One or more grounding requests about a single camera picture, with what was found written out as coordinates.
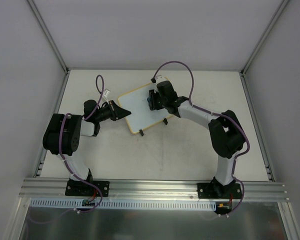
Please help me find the yellow framed whiteboard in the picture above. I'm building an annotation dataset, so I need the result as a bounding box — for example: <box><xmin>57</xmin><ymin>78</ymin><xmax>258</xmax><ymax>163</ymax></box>
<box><xmin>117</xmin><ymin>83</ymin><xmax>172</xmax><ymax>135</ymax></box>

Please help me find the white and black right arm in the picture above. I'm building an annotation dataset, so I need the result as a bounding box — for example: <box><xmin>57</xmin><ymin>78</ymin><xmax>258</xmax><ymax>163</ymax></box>
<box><xmin>147</xmin><ymin>80</ymin><xmax>250</xmax><ymax>198</ymax></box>

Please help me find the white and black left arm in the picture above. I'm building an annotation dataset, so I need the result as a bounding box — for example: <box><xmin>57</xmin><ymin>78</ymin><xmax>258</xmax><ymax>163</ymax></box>
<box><xmin>42</xmin><ymin>99</ymin><xmax>132</xmax><ymax>195</ymax></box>

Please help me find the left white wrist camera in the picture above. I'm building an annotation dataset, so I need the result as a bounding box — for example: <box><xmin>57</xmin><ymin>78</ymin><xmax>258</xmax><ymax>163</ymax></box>
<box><xmin>102</xmin><ymin>88</ymin><xmax>111</xmax><ymax>102</ymax></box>

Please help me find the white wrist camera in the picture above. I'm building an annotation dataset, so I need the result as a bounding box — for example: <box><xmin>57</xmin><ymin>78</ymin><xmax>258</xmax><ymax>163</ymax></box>
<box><xmin>150</xmin><ymin>75</ymin><xmax>169</xmax><ymax>84</ymax></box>
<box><xmin>102</xmin><ymin>88</ymin><xmax>111</xmax><ymax>102</ymax></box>

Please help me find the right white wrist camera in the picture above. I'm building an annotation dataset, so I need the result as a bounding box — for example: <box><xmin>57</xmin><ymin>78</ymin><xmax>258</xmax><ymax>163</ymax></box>
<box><xmin>150</xmin><ymin>75</ymin><xmax>169</xmax><ymax>84</ymax></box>

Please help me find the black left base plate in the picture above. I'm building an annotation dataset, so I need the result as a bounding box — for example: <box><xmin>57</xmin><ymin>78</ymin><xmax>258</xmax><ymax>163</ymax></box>
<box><xmin>65</xmin><ymin>179</ymin><xmax>110</xmax><ymax>197</ymax></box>

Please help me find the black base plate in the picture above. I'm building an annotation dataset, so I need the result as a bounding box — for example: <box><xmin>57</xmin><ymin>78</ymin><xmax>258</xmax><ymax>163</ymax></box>
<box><xmin>65</xmin><ymin>179</ymin><xmax>110</xmax><ymax>197</ymax></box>
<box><xmin>197</xmin><ymin>182</ymin><xmax>242</xmax><ymax>200</ymax></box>

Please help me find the white slotted cable duct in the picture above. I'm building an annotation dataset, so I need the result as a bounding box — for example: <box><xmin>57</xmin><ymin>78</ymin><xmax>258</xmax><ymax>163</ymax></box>
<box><xmin>29</xmin><ymin>198</ymin><xmax>217</xmax><ymax>212</ymax></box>

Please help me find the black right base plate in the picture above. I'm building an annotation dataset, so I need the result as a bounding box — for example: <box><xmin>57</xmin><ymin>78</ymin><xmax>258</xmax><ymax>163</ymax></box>
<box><xmin>197</xmin><ymin>182</ymin><xmax>242</xmax><ymax>200</ymax></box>

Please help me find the right aluminium frame post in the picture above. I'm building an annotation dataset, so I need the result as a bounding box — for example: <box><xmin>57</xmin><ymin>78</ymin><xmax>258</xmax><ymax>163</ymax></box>
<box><xmin>240</xmin><ymin>0</ymin><xmax>290</xmax><ymax>76</ymax></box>

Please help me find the aluminium frame post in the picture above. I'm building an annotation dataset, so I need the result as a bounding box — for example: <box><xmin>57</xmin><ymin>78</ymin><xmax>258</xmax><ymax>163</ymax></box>
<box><xmin>240</xmin><ymin>0</ymin><xmax>290</xmax><ymax>76</ymax></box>
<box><xmin>25</xmin><ymin>0</ymin><xmax>69</xmax><ymax>74</ymax></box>

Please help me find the aluminium mounting rail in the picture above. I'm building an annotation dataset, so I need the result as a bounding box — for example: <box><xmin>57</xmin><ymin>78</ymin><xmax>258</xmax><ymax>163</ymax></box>
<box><xmin>18</xmin><ymin>177</ymin><xmax>290</xmax><ymax>202</ymax></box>

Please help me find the left aluminium frame post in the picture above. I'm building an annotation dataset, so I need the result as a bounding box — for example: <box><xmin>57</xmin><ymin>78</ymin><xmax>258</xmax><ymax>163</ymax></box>
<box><xmin>25</xmin><ymin>0</ymin><xmax>69</xmax><ymax>74</ymax></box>

